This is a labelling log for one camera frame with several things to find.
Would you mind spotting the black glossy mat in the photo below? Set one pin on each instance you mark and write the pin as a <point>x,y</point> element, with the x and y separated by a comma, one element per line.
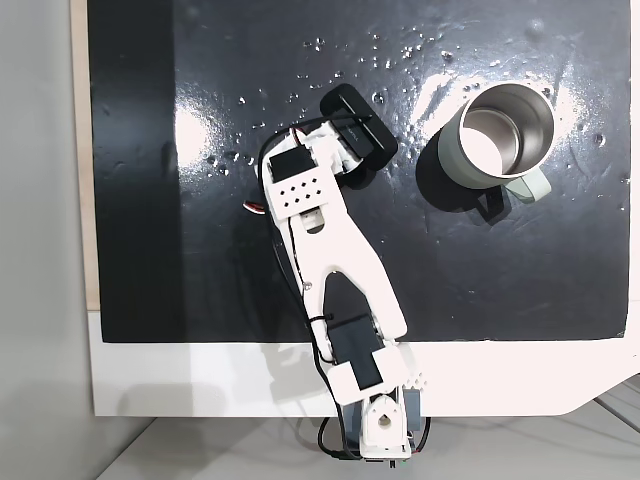
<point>225,260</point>

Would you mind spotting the pale green steel mug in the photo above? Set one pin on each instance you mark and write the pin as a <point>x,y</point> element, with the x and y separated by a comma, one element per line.
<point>505,130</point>

